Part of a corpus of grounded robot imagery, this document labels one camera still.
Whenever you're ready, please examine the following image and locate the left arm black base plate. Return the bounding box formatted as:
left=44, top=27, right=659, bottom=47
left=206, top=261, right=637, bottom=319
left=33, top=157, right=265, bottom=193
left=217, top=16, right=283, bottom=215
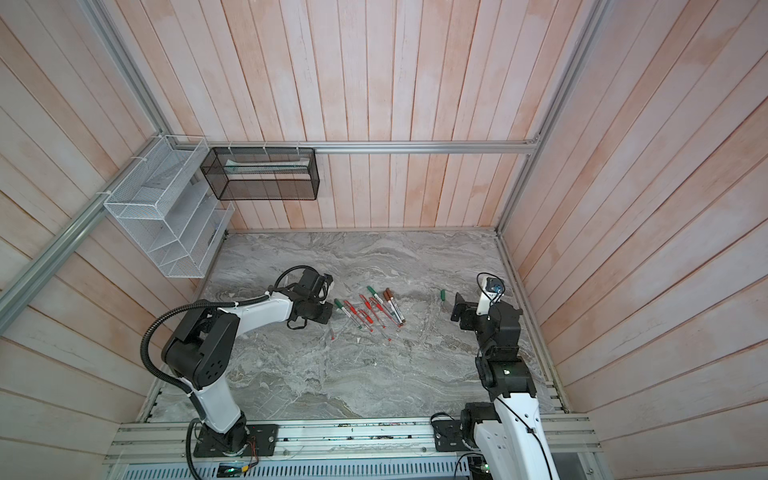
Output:
left=192, top=424, right=279, bottom=458

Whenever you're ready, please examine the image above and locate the horizontal aluminium wall rail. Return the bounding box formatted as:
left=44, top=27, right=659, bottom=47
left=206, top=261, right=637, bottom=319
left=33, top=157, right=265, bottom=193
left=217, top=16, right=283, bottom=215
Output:
left=202, top=139, right=538, bottom=155

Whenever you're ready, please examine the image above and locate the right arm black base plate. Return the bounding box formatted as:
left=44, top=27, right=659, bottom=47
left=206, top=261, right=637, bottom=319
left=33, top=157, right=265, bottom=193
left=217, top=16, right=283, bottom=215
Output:
left=430, top=417, right=478, bottom=453

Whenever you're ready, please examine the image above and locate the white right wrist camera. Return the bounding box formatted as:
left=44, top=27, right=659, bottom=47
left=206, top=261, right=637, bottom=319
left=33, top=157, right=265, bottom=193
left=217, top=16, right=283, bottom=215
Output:
left=476, top=272, right=506, bottom=316

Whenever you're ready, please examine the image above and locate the green capped marker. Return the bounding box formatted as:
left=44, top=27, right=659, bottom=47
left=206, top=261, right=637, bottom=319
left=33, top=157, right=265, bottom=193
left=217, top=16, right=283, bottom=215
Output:
left=367, top=286, right=402, bottom=326
left=334, top=298, right=365, bottom=329

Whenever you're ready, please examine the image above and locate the red gel pen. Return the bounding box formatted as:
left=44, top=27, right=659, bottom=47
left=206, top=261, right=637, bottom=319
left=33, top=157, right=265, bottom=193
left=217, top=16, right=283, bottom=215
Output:
left=343, top=300, right=374, bottom=332
left=360, top=294, right=386, bottom=329

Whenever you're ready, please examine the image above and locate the black mesh wall basket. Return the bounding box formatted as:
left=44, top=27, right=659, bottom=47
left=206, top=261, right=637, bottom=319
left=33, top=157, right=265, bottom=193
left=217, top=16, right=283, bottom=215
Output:
left=201, top=146, right=320, bottom=201

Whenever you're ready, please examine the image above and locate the white mesh wall shelf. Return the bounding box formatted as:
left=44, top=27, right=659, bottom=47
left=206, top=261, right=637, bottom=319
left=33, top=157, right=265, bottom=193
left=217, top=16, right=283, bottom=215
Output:
left=104, top=135, right=235, bottom=279

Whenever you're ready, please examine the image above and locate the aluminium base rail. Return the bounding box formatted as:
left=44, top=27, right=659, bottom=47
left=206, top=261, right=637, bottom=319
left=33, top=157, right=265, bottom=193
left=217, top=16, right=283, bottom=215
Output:
left=104, top=414, right=602, bottom=465

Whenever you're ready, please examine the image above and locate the black corrugated cable conduit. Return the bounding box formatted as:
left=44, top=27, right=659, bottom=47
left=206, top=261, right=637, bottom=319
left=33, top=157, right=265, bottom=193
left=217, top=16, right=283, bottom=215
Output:
left=140, top=264, right=319, bottom=480

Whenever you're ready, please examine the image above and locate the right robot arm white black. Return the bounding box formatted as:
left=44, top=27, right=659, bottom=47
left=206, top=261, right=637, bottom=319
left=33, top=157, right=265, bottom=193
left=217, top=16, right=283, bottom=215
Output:
left=451, top=295, right=559, bottom=479

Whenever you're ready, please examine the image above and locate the left aluminium wall rail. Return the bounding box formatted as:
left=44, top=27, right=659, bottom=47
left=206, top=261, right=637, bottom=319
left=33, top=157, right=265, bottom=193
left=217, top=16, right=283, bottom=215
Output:
left=1, top=133, right=164, bottom=334

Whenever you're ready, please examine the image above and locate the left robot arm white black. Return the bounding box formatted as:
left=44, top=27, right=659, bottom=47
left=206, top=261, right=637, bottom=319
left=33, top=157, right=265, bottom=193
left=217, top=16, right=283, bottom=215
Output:
left=141, top=265, right=334, bottom=457

